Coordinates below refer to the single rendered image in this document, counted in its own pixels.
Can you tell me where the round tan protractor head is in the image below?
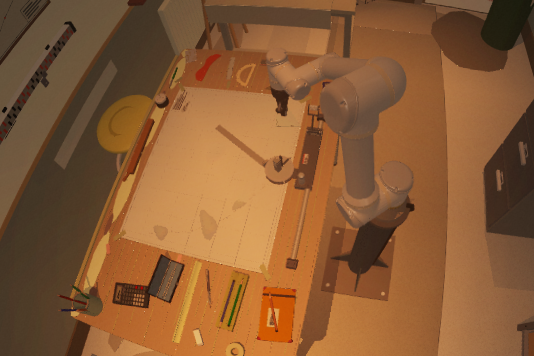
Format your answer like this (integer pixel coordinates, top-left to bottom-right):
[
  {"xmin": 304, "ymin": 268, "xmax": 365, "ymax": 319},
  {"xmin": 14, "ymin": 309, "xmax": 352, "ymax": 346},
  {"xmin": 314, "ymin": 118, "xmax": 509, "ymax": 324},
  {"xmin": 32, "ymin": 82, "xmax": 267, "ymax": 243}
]
[{"xmin": 265, "ymin": 155, "xmax": 296, "ymax": 185}]

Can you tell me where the yellow protractor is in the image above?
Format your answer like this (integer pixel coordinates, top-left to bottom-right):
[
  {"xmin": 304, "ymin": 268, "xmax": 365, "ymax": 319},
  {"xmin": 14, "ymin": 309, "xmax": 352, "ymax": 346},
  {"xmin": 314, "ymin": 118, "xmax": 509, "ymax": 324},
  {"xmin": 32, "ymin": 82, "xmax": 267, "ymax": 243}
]
[{"xmin": 235, "ymin": 62, "xmax": 258, "ymax": 87}]

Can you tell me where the tan drafting blade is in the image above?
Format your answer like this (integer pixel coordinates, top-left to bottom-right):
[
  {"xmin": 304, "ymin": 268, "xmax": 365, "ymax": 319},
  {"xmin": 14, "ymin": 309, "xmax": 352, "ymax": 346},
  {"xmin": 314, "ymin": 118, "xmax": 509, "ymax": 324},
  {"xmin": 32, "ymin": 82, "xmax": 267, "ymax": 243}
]
[{"xmin": 215, "ymin": 124, "xmax": 269, "ymax": 166}]

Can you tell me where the brown carriage plate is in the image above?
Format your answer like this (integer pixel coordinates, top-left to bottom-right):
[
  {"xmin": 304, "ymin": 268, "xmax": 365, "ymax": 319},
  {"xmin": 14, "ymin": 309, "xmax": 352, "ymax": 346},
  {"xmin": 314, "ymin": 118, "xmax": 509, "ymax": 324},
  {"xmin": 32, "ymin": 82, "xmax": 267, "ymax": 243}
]
[{"xmin": 299, "ymin": 104, "xmax": 326, "ymax": 181}]

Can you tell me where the white drawing sheet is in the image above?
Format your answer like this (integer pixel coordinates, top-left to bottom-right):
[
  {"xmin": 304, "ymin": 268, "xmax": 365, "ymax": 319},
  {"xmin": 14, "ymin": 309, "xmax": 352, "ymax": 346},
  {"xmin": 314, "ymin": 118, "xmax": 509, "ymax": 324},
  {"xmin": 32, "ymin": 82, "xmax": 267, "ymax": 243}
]
[{"xmin": 120, "ymin": 86, "xmax": 308, "ymax": 274}]

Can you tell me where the red french curve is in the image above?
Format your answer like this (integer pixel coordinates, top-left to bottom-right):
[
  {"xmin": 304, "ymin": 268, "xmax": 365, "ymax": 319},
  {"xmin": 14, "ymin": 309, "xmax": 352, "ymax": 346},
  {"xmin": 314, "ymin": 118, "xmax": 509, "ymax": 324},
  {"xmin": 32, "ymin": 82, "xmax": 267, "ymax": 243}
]
[{"xmin": 194, "ymin": 53, "xmax": 223, "ymax": 82}]

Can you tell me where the white radiator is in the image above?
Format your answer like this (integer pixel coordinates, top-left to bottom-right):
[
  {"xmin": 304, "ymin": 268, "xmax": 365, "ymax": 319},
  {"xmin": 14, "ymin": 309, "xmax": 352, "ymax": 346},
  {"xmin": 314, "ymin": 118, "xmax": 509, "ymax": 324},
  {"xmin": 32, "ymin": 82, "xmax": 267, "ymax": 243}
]
[{"xmin": 157, "ymin": 0, "xmax": 229, "ymax": 56}]

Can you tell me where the long brown wooden straightedge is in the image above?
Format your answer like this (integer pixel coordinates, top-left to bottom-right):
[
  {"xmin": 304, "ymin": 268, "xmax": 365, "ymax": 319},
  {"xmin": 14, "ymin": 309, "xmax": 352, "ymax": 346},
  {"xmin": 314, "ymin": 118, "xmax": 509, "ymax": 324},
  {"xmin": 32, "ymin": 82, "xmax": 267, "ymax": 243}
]
[{"xmin": 122, "ymin": 118, "xmax": 156, "ymax": 183}]

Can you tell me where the brown floor plate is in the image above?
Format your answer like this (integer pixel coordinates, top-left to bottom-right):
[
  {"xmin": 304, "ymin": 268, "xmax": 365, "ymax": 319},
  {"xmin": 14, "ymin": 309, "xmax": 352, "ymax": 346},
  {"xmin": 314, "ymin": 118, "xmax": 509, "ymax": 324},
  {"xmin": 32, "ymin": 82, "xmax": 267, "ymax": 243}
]
[{"xmin": 320, "ymin": 226, "xmax": 396, "ymax": 302}]

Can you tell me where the yellow pencil tray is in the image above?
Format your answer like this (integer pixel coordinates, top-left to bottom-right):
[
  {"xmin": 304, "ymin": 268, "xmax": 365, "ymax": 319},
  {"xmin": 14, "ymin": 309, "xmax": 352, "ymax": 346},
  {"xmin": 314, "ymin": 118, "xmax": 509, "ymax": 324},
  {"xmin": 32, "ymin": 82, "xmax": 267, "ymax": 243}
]
[{"xmin": 216, "ymin": 270, "xmax": 251, "ymax": 332}]

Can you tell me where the grey compass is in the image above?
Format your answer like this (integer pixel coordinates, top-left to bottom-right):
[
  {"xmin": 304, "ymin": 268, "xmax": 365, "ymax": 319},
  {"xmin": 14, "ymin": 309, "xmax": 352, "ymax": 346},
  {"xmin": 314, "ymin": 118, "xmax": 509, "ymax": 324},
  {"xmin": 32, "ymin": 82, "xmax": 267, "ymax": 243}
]
[{"xmin": 203, "ymin": 269, "xmax": 214, "ymax": 307}]

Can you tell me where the purple pencil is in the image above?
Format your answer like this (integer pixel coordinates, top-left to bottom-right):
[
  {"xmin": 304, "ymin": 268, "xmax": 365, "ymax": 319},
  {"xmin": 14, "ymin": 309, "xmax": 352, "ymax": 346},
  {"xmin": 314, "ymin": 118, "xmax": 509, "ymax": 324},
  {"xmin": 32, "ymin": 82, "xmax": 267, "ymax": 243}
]
[{"xmin": 219, "ymin": 278, "xmax": 237, "ymax": 325}]

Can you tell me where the open dark instrument case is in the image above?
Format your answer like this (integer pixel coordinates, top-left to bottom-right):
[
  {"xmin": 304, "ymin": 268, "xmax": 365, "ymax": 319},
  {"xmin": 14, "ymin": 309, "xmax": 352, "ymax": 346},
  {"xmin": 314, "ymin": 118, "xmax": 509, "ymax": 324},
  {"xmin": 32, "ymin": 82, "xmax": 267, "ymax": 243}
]
[{"xmin": 147, "ymin": 254, "xmax": 186, "ymax": 304}]

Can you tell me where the long yellow ruler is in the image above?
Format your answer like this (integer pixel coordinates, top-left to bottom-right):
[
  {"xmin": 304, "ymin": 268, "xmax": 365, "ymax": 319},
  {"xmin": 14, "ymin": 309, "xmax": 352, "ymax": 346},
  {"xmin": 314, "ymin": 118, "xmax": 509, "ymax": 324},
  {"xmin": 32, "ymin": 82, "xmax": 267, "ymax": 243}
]
[{"xmin": 171, "ymin": 259, "xmax": 204, "ymax": 345}]

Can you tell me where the orange notepad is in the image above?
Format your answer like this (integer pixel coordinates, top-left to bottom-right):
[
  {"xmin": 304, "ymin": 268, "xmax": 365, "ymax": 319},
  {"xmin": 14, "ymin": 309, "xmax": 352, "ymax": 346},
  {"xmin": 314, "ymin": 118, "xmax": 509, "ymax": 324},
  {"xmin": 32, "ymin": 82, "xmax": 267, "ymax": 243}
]
[{"xmin": 256, "ymin": 286, "xmax": 298, "ymax": 343}]

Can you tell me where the dark green bin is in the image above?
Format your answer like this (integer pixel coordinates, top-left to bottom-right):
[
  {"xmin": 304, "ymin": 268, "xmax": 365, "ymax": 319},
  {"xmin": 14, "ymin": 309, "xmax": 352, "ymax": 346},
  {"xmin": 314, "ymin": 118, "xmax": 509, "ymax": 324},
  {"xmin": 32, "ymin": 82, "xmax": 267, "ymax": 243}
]
[{"xmin": 480, "ymin": 0, "xmax": 534, "ymax": 51}]

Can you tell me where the white red levelling staff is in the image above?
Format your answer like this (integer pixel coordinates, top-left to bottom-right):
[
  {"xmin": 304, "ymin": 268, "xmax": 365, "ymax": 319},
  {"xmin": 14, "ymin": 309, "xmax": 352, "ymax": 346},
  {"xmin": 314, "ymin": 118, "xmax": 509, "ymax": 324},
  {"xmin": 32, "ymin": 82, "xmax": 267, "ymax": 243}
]
[{"xmin": 0, "ymin": 21, "xmax": 78, "ymax": 145}]

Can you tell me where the dark drawer cabinet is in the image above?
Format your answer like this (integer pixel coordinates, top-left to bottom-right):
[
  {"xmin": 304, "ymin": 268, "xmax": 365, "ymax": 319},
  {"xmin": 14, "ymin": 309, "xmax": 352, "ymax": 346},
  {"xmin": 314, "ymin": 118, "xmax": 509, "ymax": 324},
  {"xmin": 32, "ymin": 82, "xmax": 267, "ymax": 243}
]
[{"xmin": 483, "ymin": 99, "xmax": 534, "ymax": 239}]

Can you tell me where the black calculator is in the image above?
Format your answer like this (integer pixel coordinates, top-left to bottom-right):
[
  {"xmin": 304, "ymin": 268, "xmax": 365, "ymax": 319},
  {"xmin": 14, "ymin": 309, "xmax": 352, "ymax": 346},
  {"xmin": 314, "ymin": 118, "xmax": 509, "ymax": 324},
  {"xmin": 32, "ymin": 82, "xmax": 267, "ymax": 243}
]
[{"xmin": 111, "ymin": 281, "xmax": 151, "ymax": 309}]

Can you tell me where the green pencil cup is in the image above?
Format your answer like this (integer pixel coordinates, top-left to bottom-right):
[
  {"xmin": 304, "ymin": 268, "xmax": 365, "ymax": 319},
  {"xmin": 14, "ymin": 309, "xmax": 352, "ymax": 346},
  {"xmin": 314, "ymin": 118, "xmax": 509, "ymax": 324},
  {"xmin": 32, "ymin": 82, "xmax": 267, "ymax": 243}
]
[{"xmin": 72, "ymin": 293, "xmax": 104, "ymax": 317}]

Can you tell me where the grey guide rail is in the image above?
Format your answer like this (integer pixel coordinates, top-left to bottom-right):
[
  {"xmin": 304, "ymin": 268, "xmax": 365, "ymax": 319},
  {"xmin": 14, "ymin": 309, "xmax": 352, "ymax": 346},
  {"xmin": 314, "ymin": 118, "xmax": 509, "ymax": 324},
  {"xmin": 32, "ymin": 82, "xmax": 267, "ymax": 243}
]
[{"xmin": 285, "ymin": 176, "xmax": 313, "ymax": 270}]

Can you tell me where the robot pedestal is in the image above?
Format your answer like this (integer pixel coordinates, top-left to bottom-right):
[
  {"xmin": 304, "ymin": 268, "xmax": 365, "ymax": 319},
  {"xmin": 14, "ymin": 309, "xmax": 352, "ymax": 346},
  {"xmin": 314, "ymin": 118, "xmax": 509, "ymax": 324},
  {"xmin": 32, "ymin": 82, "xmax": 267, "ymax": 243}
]
[{"xmin": 331, "ymin": 202, "xmax": 416, "ymax": 293}]

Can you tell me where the framed wall drawing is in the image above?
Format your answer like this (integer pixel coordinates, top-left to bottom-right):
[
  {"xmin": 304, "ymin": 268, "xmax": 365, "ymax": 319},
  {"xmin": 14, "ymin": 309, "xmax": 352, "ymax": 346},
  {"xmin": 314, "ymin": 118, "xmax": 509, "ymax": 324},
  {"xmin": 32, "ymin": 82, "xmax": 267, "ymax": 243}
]
[{"xmin": 0, "ymin": 0, "xmax": 52, "ymax": 66}]

